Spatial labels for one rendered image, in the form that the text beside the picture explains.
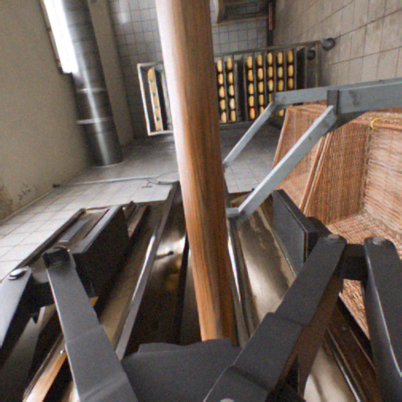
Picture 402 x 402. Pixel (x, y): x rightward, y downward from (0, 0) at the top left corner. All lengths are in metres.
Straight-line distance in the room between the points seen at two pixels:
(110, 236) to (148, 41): 5.14
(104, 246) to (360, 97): 0.51
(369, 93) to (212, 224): 0.46
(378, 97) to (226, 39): 4.70
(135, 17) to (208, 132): 5.23
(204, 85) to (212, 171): 0.05
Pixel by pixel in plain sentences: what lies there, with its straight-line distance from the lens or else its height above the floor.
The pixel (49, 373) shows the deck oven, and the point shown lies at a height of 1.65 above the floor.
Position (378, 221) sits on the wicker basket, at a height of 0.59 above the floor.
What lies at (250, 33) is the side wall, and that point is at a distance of 5.27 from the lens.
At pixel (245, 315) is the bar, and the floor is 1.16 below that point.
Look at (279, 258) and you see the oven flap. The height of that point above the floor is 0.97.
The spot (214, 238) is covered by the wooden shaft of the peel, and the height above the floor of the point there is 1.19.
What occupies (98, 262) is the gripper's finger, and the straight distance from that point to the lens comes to 0.18.
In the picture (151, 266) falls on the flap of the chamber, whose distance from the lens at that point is 0.88.
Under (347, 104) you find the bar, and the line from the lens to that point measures 0.58.
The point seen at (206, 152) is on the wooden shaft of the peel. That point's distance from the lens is 0.17.
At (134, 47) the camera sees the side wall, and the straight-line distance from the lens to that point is 5.33.
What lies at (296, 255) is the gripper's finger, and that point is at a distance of 0.17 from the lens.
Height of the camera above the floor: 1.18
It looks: 3 degrees up
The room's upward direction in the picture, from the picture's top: 96 degrees counter-clockwise
